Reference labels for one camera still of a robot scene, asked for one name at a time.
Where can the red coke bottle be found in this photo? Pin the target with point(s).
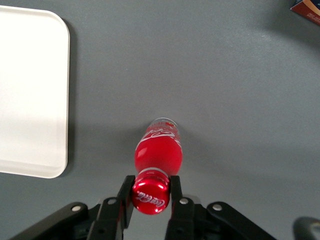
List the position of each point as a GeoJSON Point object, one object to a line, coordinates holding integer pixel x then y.
{"type": "Point", "coordinates": [157, 155]}

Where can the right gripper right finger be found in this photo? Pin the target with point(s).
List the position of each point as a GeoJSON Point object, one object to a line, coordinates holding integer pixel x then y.
{"type": "Point", "coordinates": [185, 220]}

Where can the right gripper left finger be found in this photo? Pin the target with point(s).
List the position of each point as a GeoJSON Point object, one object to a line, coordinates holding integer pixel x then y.
{"type": "Point", "coordinates": [110, 220]}

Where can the dark blue carton box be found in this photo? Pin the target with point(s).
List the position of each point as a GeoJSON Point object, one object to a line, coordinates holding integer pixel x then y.
{"type": "Point", "coordinates": [307, 7]}

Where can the pale pink rectangular tray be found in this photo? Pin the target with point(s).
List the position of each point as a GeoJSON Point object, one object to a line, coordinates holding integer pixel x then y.
{"type": "Point", "coordinates": [30, 95]}

